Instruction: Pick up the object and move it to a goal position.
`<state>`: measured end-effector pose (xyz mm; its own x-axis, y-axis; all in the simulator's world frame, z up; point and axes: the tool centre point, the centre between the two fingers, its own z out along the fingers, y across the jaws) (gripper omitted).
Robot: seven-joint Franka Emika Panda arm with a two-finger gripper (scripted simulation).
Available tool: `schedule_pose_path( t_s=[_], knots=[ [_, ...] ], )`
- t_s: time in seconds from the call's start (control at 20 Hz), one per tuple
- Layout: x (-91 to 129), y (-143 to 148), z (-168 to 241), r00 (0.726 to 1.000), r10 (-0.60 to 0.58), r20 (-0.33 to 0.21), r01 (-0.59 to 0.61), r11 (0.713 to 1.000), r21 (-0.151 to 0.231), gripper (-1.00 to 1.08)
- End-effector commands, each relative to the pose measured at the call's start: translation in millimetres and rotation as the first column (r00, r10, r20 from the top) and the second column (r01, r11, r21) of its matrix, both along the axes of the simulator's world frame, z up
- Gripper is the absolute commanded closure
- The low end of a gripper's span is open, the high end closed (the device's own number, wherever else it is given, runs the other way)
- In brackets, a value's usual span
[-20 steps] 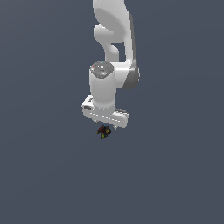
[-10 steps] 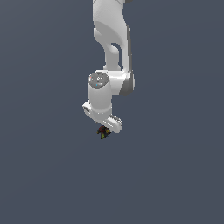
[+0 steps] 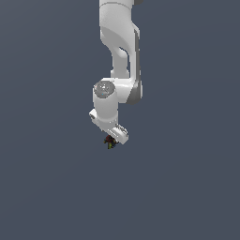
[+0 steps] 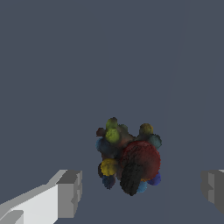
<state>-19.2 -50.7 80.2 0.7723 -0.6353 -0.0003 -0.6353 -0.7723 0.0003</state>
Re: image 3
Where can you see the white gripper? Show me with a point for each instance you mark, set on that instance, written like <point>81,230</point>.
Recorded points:
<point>108,125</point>

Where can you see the small dark multicoloured object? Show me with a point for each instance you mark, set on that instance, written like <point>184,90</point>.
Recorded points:
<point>110,142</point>

